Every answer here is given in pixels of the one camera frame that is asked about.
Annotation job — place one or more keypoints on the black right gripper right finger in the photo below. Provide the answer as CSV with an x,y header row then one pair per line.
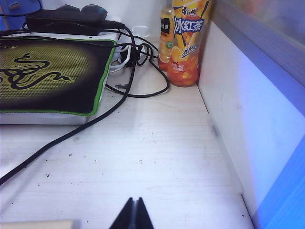
x,y
141,217

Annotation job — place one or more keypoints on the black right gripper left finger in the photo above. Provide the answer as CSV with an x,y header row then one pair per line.
x,y
126,217

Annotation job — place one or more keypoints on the orange juice bottle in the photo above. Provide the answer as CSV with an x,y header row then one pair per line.
x,y
164,47

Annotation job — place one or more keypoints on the iced tea bottle yellow label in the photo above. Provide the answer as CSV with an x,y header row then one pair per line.
x,y
188,28

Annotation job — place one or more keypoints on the black green snake mouse pad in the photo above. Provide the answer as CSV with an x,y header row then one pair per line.
x,y
47,71

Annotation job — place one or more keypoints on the white round cup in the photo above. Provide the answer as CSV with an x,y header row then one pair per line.
x,y
140,32

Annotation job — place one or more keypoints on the black power adapter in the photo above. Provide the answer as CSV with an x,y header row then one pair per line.
x,y
64,22

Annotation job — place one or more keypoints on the black computer mouse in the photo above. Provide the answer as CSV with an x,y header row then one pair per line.
x,y
93,9

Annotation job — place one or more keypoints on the blue wooden organiser box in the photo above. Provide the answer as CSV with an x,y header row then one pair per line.
x,y
9,22

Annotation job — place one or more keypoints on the grey partition frame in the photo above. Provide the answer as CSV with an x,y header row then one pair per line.
x,y
262,35

